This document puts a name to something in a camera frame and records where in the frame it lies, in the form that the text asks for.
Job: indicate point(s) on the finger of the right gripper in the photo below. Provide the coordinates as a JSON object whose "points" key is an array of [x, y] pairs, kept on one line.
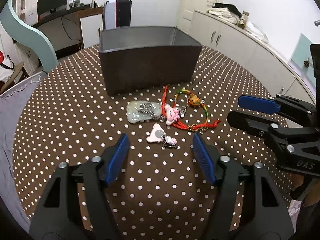
{"points": [[271, 130], [285, 106]]}

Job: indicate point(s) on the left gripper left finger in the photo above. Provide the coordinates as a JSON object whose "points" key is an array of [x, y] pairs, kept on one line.
{"points": [[58, 216]]}

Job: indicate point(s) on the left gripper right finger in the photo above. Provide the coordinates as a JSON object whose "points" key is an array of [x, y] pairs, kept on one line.
{"points": [[264, 213]]}

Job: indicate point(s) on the pink white bear keychain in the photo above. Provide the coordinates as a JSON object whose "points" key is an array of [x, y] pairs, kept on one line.
{"points": [[158, 135]]}

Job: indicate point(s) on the person's right hand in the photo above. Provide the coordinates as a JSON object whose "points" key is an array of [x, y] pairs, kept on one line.
{"points": [[309, 209]]}

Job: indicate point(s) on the white sideboard cabinet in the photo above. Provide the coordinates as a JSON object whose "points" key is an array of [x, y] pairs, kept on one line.
{"points": [[257, 57]]}

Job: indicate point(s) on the small pine cone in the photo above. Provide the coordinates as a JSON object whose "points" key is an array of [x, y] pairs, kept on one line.
{"points": [[306, 63]]}

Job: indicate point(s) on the teal glass panel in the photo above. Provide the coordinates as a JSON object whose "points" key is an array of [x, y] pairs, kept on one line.
{"points": [[299, 55]]}

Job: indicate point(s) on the clear plastic bag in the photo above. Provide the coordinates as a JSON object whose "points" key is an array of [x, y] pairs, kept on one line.
{"points": [[256, 32]]}

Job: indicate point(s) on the brown polka dot tablecloth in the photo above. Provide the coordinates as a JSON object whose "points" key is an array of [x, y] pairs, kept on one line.
{"points": [[161, 191]]}

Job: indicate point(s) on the small glass bottle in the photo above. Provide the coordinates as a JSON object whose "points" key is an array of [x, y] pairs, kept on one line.
{"points": [[243, 20]]}

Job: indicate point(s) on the white cloth pile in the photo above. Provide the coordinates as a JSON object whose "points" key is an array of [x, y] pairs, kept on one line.
{"points": [[224, 14]]}

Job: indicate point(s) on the black bag on sideboard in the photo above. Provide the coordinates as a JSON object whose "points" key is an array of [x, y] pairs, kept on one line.
{"points": [[232, 8]]}

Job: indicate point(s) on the pale green jade pendant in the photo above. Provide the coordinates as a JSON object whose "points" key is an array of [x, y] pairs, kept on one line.
{"points": [[141, 111]]}

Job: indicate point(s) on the grey metal storage box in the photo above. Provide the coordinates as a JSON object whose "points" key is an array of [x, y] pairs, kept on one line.
{"points": [[134, 58]]}

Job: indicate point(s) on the wooden chair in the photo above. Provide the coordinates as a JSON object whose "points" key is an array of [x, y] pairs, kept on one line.
{"points": [[18, 69]]}

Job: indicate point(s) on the red shopping bag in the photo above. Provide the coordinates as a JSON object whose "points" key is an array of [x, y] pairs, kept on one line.
{"points": [[1, 57]]}

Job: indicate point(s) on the black white tower heater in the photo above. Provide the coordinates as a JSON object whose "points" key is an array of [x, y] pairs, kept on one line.
{"points": [[117, 13]]}

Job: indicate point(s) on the white brown small cabinet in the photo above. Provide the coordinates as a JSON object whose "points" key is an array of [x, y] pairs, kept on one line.
{"points": [[91, 24]]}

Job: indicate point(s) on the dark wooden desk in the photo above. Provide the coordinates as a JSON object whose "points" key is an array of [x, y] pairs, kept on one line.
{"points": [[62, 15]]}

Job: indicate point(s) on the black computer monitor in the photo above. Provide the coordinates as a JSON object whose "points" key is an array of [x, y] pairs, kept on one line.
{"points": [[44, 6]]}

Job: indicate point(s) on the white glass-door cupboard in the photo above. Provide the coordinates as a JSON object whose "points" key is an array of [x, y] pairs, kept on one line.
{"points": [[19, 7]]}

